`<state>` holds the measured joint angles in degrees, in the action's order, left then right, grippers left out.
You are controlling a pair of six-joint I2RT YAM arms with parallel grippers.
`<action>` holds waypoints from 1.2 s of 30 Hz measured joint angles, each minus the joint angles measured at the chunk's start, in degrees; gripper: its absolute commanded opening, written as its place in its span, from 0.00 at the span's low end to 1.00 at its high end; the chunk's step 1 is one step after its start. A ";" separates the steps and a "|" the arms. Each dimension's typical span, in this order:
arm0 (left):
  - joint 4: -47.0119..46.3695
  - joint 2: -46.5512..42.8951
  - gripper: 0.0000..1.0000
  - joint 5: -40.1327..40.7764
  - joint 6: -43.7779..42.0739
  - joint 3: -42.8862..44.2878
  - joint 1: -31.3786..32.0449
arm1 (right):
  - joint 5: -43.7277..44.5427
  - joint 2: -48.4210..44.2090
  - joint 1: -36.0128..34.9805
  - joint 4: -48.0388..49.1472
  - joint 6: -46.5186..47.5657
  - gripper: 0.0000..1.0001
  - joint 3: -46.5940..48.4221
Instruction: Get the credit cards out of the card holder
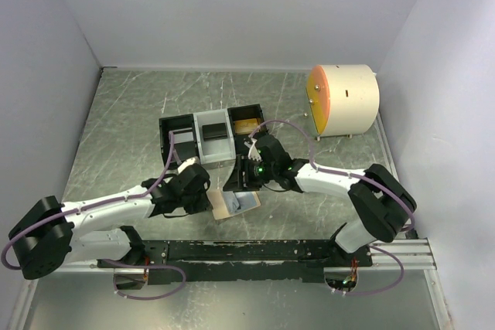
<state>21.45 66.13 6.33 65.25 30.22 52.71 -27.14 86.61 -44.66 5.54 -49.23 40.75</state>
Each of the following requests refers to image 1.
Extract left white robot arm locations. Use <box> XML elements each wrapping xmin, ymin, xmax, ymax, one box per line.
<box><xmin>2</xmin><ymin>163</ymin><xmax>210</xmax><ymax>280</ymax></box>

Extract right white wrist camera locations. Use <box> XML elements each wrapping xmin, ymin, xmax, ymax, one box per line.
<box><xmin>244</xmin><ymin>138</ymin><xmax>262</xmax><ymax>162</ymax></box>

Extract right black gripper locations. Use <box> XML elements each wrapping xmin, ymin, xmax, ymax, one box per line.
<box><xmin>223</xmin><ymin>155</ymin><xmax>277</xmax><ymax>192</ymax></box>

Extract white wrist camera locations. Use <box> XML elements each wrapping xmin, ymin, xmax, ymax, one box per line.
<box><xmin>244</xmin><ymin>138</ymin><xmax>262</xmax><ymax>162</ymax></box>
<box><xmin>177</xmin><ymin>156</ymin><xmax>200</xmax><ymax>174</ymax></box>

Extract tan leather card holder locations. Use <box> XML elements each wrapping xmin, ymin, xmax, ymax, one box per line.
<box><xmin>207</xmin><ymin>189</ymin><xmax>261</xmax><ymax>220</ymax></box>

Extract three-compartment black white tray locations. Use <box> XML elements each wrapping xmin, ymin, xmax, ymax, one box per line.
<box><xmin>159</xmin><ymin>104</ymin><xmax>265</xmax><ymax>170</ymax></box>

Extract cream drum with orange face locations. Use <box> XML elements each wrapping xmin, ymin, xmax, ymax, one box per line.
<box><xmin>306</xmin><ymin>64</ymin><xmax>380</xmax><ymax>137</ymax></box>

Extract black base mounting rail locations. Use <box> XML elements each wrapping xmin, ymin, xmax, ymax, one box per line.
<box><xmin>96</xmin><ymin>239</ymin><xmax>374</xmax><ymax>287</ymax></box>

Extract gold card in tray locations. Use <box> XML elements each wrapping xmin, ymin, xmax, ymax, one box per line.
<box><xmin>233</xmin><ymin>117</ymin><xmax>261</xmax><ymax>135</ymax></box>

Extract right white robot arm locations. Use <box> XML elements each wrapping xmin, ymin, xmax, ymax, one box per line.
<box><xmin>223</xmin><ymin>134</ymin><xmax>417</xmax><ymax>267</ymax></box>

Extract silver card in tray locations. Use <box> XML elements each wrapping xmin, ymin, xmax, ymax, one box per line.
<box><xmin>171</xmin><ymin>128</ymin><xmax>195</xmax><ymax>145</ymax></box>

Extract blue credit card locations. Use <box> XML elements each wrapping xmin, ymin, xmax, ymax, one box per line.
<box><xmin>223</xmin><ymin>192</ymin><xmax>241</xmax><ymax>216</ymax></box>

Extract black card in tray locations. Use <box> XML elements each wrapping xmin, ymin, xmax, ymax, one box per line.
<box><xmin>201</xmin><ymin>123</ymin><xmax>228</xmax><ymax>141</ymax></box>

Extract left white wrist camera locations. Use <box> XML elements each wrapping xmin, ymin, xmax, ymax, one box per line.
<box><xmin>177</xmin><ymin>156</ymin><xmax>200</xmax><ymax>174</ymax></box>

